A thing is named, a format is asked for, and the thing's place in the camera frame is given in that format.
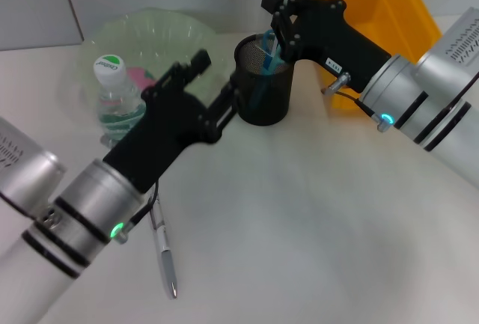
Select black mesh pen holder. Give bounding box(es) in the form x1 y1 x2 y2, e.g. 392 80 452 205
234 32 296 126

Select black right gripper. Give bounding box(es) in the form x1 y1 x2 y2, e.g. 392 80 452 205
260 0 392 94

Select yellow plastic bin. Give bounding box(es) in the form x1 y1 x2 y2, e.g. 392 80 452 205
308 0 443 110

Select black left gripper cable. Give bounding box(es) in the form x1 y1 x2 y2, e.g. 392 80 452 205
115 180 161 245

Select translucent green fruit bowl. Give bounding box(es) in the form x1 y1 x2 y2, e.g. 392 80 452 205
76 8 228 123

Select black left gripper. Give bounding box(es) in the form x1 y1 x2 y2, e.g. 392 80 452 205
102 49 243 195

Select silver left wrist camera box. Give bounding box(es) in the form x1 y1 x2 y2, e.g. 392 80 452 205
0 117 67 221

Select blue scissors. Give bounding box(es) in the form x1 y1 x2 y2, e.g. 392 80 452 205
249 28 287 111

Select grey silver pen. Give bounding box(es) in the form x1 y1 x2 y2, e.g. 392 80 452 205
149 196 179 299

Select pink toy peach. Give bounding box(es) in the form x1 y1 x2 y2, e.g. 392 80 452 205
126 67 157 88

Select clear bottle green label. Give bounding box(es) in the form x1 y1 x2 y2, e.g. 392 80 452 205
93 53 149 149

